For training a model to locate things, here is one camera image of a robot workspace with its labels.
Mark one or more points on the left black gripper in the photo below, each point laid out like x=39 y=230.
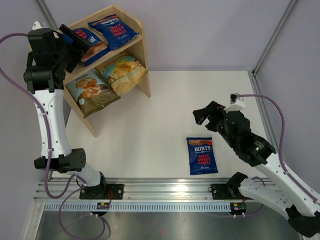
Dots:
x=77 y=53

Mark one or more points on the wooden two-tier shelf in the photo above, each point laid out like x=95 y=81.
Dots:
x=136 y=48

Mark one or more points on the blue Burts bag upside-down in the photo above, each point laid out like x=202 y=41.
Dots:
x=98 y=48

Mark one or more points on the blue Burts bag front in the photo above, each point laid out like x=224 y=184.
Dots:
x=201 y=156

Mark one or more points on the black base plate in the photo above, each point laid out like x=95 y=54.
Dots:
x=113 y=191
x=219 y=191

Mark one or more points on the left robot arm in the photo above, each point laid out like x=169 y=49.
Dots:
x=47 y=90

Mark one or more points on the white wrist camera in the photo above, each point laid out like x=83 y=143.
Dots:
x=237 y=102
x=42 y=25

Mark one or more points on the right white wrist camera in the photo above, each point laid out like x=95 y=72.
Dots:
x=237 y=102

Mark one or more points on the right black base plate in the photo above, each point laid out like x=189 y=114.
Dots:
x=219 y=191

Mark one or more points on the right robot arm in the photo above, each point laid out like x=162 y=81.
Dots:
x=301 y=210

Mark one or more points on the aluminium mounting rail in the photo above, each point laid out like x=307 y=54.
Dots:
x=143 y=189

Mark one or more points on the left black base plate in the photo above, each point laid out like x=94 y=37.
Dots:
x=113 y=191

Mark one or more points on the blue burts bag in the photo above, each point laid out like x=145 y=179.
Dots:
x=201 y=156
x=115 y=31

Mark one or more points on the white slotted cable duct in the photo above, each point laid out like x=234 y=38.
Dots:
x=212 y=207

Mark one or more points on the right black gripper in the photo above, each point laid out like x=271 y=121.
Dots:
x=200 y=115

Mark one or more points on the tan kettle chips bag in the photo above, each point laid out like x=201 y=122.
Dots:
x=122 y=72

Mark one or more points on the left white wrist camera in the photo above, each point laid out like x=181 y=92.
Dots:
x=42 y=25

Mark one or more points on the light blue cassava chips bag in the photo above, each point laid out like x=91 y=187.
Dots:
x=91 y=94

